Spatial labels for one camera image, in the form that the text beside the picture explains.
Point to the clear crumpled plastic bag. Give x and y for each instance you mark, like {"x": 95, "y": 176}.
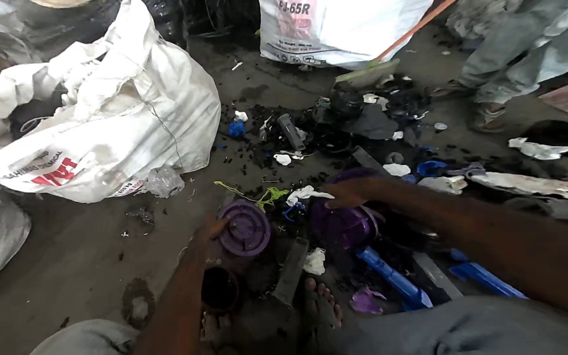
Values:
{"x": 164, "y": 182}

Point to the grey flat plastic strip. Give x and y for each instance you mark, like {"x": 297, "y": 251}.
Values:
{"x": 437, "y": 276}

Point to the small white round cap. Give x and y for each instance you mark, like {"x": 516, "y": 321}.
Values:
{"x": 440, "y": 126}

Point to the blue angular plastic piece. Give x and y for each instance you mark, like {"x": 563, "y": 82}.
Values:
{"x": 486, "y": 278}

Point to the person's left hand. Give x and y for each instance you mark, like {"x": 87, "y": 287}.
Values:
{"x": 211, "y": 229}

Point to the blue crumpled scrap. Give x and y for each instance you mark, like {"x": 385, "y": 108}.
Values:
{"x": 236, "y": 129}

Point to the wide white scrap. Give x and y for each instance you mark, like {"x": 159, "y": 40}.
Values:
{"x": 444, "y": 185}

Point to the dark grey rectangular piece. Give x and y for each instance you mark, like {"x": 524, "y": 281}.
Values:
{"x": 291, "y": 132}

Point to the purple round ribbed lid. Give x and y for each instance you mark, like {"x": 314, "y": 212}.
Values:
{"x": 245, "y": 229}

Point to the white sack with pink label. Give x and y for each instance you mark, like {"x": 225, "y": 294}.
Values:
{"x": 343, "y": 29}

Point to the pile of black plastic scraps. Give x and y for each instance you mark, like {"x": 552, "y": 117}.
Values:
{"x": 372, "y": 118}

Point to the crumpled white scrap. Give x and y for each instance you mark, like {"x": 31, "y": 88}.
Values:
{"x": 315, "y": 261}

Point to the orange wooden stick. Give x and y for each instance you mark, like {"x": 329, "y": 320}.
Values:
{"x": 414, "y": 30}

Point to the small white scrap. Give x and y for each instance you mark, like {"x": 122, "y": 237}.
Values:
{"x": 240, "y": 116}

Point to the person's left forearm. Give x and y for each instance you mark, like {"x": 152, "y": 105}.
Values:
{"x": 175, "y": 300}

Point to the person's left fingers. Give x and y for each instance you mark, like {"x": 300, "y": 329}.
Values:
{"x": 221, "y": 224}

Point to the person's right forearm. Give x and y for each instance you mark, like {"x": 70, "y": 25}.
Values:
{"x": 491, "y": 236}

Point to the purple plastic scrap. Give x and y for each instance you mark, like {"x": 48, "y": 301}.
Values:
{"x": 367, "y": 300}

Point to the white flat scrap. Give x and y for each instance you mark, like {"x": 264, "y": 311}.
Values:
{"x": 282, "y": 159}

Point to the white sack with red print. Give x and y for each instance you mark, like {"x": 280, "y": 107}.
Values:
{"x": 156, "y": 103}

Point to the small blue plastic loop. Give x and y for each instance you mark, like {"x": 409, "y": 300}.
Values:
{"x": 294, "y": 212}

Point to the white oval scrap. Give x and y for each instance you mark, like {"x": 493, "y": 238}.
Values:
{"x": 396, "y": 170}

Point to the dark purple plastic bowl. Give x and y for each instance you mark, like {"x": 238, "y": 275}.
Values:
{"x": 343, "y": 227}

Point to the grey rectangular plastic bar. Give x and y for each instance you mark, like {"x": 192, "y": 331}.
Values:
{"x": 291, "y": 272}

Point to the long blue plastic piece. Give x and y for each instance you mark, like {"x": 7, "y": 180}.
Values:
{"x": 393, "y": 279}

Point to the broom head, pale green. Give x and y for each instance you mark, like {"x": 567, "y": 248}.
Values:
{"x": 368, "y": 73}

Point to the transparent plastic scrap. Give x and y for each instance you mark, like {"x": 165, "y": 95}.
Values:
{"x": 141, "y": 217}

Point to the white torn plastic scrap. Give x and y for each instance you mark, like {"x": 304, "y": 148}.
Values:
{"x": 306, "y": 194}

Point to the black plastic bags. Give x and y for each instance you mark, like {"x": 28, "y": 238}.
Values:
{"x": 67, "y": 24}

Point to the person's right fingers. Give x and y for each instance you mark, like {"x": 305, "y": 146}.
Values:
{"x": 336, "y": 189}

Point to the grey crumpled scrap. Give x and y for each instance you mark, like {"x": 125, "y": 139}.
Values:
{"x": 567, "y": 208}

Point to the dark round container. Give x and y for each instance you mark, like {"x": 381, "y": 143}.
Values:
{"x": 219, "y": 291}

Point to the long white plastic scrap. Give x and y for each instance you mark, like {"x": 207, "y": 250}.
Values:
{"x": 530, "y": 184}

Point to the white crumpled wrapper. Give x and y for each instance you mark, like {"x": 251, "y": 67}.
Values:
{"x": 540, "y": 149}

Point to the person's right hand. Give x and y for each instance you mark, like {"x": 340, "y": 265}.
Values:
{"x": 358, "y": 191}

